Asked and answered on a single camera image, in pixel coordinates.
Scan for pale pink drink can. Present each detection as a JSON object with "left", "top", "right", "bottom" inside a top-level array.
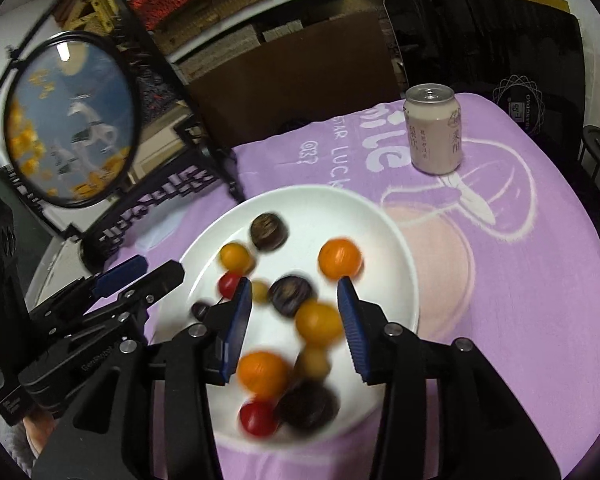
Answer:
[{"left": 403, "top": 83, "right": 465, "bottom": 176}]

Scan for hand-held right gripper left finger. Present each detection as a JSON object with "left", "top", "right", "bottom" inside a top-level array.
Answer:
[{"left": 32, "top": 277, "right": 254, "bottom": 480}]

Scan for rough orange mandarin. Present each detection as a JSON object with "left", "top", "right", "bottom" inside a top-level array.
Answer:
[
  {"left": 318, "top": 238, "right": 365, "bottom": 281},
  {"left": 236, "top": 351, "right": 291, "bottom": 401}
]

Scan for person's left hand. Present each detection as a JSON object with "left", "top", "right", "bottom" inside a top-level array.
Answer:
[{"left": 22, "top": 406, "right": 62, "bottom": 467}]

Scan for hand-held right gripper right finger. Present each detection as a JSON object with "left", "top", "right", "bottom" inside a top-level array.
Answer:
[{"left": 336, "top": 276, "right": 563, "bottom": 480}]

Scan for brown cardboard sheet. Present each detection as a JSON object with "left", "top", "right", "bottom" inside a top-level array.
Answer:
[{"left": 187, "top": 22, "right": 407, "bottom": 149}]

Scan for dark water chestnut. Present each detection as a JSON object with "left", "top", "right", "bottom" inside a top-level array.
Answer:
[
  {"left": 275, "top": 381, "right": 341, "bottom": 431},
  {"left": 250, "top": 213, "right": 289, "bottom": 253},
  {"left": 268, "top": 275, "right": 316, "bottom": 319}
]

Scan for white shelf rack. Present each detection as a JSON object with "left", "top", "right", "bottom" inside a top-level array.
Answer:
[{"left": 170, "top": 0, "right": 576, "bottom": 69}]

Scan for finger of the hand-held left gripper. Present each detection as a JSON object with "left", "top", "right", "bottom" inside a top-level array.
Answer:
[
  {"left": 26, "top": 254, "right": 149, "bottom": 332},
  {"left": 47, "top": 260, "right": 186, "bottom": 348}
]

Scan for large red tomato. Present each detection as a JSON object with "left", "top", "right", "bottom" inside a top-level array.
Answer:
[{"left": 238, "top": 400, "right": 280, "bottom": 439}]

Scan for round deer screen black stand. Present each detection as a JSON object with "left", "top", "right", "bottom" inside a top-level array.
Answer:
[{"left": 0, "top": 0, "right": 247, "bottom": 275}]

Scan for small red cherry tomato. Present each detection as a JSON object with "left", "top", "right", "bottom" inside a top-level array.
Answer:
[{"left": 217, "top": 271, "right": 244, "bottom": 299}]

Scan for white oval plate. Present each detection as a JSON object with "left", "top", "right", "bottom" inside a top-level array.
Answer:
[{"left": 179, "top": 186, "right": 421, "bottom": 447}]

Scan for smooth yellow-orange orange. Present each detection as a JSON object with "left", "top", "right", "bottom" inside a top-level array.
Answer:
[{"left": 295, "top": 300, "right": 345, "bottom": 346}]

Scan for purple printed tablecloth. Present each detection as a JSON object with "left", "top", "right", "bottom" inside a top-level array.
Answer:
[{"left": 94, "top": 91, "right": 600, "bottom": 480}]

